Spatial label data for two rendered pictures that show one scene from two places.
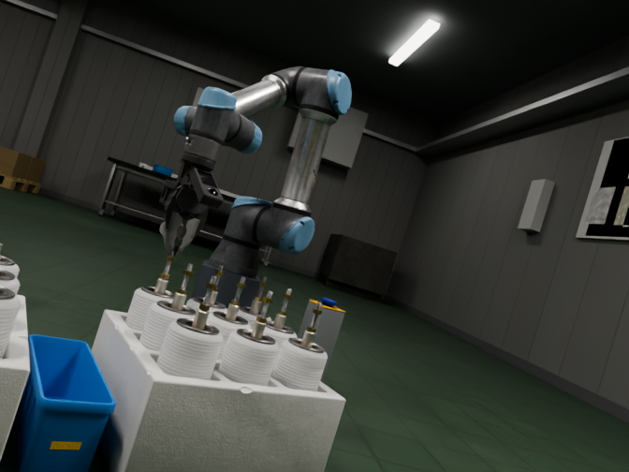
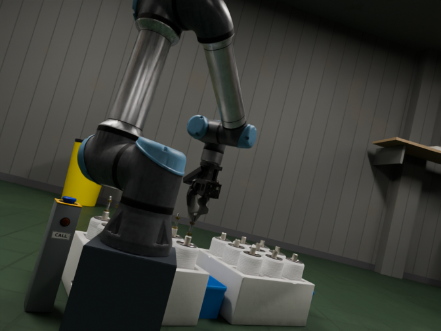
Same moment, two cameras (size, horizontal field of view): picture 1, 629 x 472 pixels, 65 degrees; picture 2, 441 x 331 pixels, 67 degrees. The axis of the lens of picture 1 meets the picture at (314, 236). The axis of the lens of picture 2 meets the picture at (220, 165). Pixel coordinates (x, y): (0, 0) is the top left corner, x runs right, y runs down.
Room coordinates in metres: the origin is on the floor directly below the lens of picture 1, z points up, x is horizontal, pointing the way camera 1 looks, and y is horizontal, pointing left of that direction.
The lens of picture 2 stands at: (2.24, 0.37, 0.46)
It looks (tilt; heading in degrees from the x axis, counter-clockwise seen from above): 5 degrees up; 182
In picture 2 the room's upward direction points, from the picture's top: 15 degrees clockwise
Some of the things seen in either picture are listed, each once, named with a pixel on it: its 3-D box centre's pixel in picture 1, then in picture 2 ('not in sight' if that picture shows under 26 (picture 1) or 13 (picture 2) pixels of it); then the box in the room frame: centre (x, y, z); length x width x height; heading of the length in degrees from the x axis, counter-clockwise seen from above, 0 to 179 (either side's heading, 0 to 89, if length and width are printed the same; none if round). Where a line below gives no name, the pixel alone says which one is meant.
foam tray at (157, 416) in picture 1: (206, 393); (132, 275); (1.02, 0.11, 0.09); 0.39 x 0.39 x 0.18; 34
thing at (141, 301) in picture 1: (145, 333); (179, 270); (1.05, 0.28, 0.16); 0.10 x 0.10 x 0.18
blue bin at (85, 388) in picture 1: (57, 398); (193, 287); (0.86, 0.34, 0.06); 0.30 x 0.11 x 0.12; 34
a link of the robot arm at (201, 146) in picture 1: (200, 150); (212, 158); (1.06, 0.29, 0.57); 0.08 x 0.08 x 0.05
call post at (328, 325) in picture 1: (308, 365); (52, 254); (1.25, -0.08, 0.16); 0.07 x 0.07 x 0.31; 34
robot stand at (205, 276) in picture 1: (216, 317); (117, 315); (1.52, 0.21, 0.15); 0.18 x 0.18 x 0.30; 10
